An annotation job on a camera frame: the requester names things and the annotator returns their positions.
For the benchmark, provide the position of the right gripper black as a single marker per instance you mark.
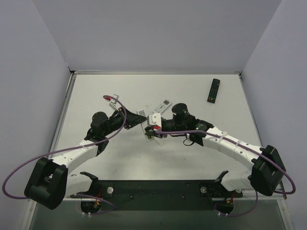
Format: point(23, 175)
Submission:
point(150, 131)

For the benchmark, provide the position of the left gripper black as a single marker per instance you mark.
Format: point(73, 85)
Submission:
point(125, 118)

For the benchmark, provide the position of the white battery cover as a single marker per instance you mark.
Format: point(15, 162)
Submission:
point(160, 141)

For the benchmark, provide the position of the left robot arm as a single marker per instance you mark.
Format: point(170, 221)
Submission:
point(53, 179)

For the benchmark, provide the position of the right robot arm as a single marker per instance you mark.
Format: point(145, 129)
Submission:
point(264, 168)

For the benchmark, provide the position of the white AC remote with display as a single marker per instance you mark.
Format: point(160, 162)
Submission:
point(163, 106)

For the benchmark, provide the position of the black TV remote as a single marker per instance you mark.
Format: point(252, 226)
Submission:
point(213, 91)

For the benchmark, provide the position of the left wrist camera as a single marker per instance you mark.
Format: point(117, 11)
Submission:
point(113, 102)

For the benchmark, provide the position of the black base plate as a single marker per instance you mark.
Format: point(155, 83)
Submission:
point(157, 195)

